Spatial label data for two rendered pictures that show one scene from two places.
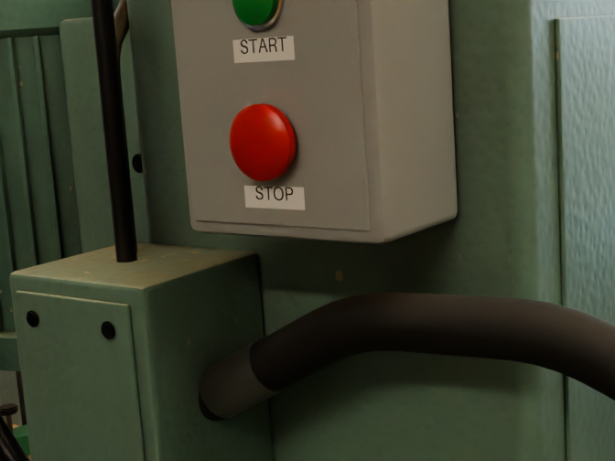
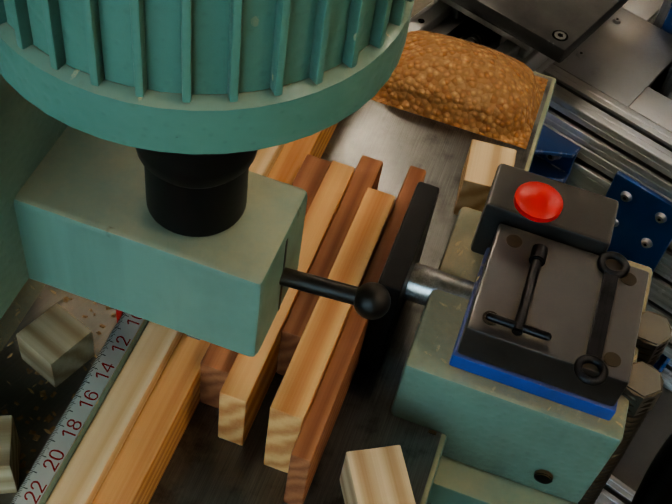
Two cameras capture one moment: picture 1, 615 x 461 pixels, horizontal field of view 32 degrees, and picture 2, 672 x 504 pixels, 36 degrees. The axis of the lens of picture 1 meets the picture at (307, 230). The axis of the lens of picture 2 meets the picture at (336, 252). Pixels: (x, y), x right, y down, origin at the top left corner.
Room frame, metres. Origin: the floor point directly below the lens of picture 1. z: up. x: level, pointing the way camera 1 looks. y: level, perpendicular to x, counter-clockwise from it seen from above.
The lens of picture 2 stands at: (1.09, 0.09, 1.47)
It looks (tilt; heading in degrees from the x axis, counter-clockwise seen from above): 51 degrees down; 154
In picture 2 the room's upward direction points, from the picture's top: 10 degrees clockwise
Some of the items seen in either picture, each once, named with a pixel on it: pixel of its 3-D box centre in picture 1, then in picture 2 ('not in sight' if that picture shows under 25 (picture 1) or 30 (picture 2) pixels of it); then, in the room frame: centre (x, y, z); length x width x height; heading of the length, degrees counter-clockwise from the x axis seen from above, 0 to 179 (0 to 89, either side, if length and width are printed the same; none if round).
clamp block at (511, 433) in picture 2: not in sight; (518, 351); (0.79, 0.37, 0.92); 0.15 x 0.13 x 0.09; 143
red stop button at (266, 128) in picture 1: (262, 142); not in sight; (0.42, 0.02, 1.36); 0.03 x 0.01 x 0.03; 53
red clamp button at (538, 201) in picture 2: not in sight; (538, 201); (0.75, 0.38, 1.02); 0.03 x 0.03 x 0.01
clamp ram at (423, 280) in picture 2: not in sight; (442, 291); (0.76, 0.33, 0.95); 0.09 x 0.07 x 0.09; 143
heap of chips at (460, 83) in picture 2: not in sight; (461, 71); (0.53, 0.44, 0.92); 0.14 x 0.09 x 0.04; 53
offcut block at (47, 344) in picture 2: not in sight; (56, 345); (0.65, 0.08, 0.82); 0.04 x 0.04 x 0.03; 33
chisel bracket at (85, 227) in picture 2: not in sight; (164, 240); (0.74, 0.15, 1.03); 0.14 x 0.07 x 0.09; 53
